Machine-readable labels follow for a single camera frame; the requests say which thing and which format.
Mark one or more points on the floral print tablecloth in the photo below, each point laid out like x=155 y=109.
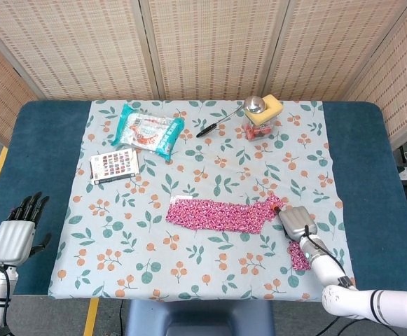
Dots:
x=203 y=255

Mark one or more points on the teal snack bag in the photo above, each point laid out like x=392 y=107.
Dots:
x=147 y=131

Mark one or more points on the white card box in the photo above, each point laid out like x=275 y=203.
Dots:
x=113 y=166

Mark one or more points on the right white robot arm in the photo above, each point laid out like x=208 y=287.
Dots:
x=332 y=276

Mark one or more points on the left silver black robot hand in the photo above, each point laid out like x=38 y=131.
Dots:
x=12 y=241

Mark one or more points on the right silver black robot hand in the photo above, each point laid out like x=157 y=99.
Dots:
x=297 y=222

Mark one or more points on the clear jar red contents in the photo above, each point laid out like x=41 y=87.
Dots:
x=259 y=132

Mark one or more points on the yellow sponge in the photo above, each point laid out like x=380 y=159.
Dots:
x=271 y=108

